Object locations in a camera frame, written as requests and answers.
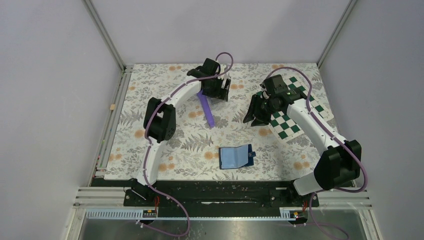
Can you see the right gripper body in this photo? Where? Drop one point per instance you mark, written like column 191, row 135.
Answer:
column 268, row 106

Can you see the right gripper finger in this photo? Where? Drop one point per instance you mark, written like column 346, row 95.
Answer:
column 254, row 111
column 261, row 118

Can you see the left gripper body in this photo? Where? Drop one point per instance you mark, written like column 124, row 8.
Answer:
column 214, row 89

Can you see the purple plastic handle tool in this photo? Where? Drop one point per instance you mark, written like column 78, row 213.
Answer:
column 206, row 109

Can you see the navy blue card holder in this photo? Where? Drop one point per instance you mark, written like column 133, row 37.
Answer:
column 236, row 157

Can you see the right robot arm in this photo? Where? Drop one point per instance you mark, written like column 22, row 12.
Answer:
column 339, row 158

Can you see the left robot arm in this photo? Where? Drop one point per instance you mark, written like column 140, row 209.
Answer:
column 161, row 113

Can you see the green white checkerboard mat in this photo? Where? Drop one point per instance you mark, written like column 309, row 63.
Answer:
column 302, row 116

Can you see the floral patterned table mat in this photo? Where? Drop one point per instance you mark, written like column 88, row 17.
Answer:
column 283, row 151

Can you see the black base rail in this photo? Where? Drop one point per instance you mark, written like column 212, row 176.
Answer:
column 210, row 199

